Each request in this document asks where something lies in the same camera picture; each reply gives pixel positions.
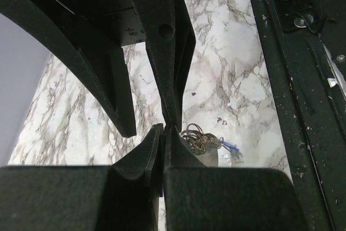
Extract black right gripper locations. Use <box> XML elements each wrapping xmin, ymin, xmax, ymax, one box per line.
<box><xmin>1</xmin><ymin>0</ymin><xmax>147</xmax><ymax>137</ymax></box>

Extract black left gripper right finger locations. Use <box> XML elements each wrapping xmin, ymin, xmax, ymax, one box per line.
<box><xmin>163</xmin><ymin>126</ymin><xmax>308</xmax><ymax>230</ymax></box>

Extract blue key tag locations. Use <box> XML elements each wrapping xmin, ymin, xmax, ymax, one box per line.
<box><xmin>219</xmin><ymin>137</ymin><xmax>239</xmax><ymax>151</ymax></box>

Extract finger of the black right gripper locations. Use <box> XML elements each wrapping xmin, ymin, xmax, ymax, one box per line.
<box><xmin>132</xmin><ymin>0</ymin><xmax>196</xmax><ymax>129</ymax></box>

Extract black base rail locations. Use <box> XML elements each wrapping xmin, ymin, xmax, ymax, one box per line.
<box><xmin>251</xmin><ymin>0</ymin><xmax>345</xmax><ymax>230</ymax></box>

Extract silver keyring chain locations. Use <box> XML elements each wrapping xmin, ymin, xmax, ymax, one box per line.
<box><xmin>179</xmin><ymin>123</ymin><xmax>225</xmax><ymax>157</ymax></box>

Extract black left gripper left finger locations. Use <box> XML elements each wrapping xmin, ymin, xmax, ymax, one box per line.
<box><xmin>1</xmin><ymin>124</ymin><xmax>163</xmax><ymax>230</ymax></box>

